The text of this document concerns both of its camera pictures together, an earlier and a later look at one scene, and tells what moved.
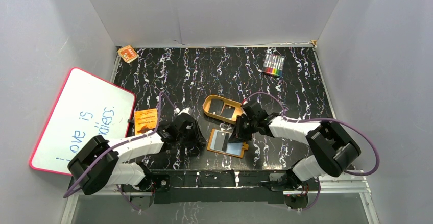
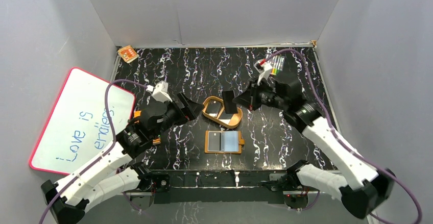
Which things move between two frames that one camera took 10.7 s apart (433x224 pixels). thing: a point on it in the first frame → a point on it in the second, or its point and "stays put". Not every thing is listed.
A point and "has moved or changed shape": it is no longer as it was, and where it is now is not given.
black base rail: (174, 186) stays put
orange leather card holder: (218, 143) has moved or changed shape
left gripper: (191, 135) → (181, 106)
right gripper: (237, 135) → (249, 98)
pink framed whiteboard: (87, 106) stays put
